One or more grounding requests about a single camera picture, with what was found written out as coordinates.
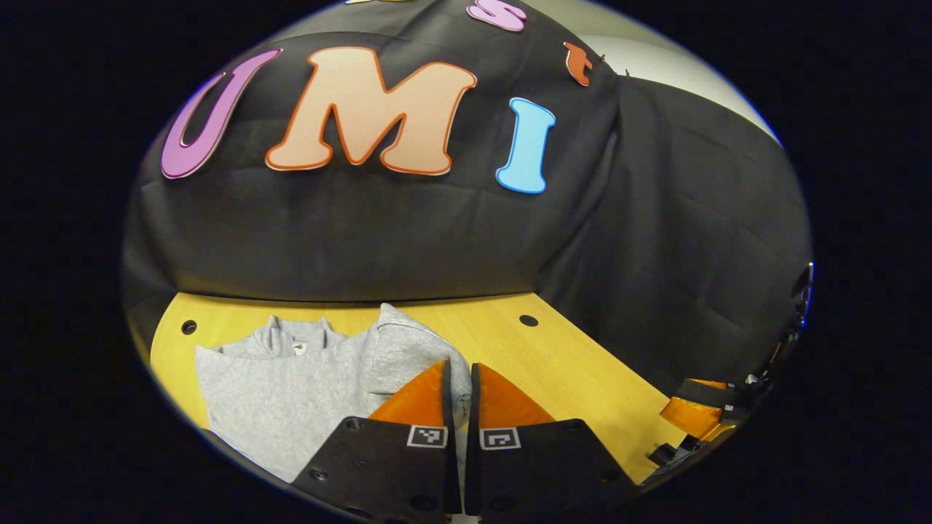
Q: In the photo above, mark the grey zip-neck sweatshirt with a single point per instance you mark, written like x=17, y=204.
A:
x=291, y=386

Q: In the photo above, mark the black backdrop cloth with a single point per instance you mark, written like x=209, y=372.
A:
x=364, y=233

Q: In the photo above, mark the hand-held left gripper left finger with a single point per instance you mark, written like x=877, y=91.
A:
x=393, y=473

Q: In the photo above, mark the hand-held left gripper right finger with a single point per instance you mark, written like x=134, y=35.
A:
x=531, y=473

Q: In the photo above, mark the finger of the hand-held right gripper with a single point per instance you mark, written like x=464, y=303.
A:
x=692, y=415
x=670, y=455

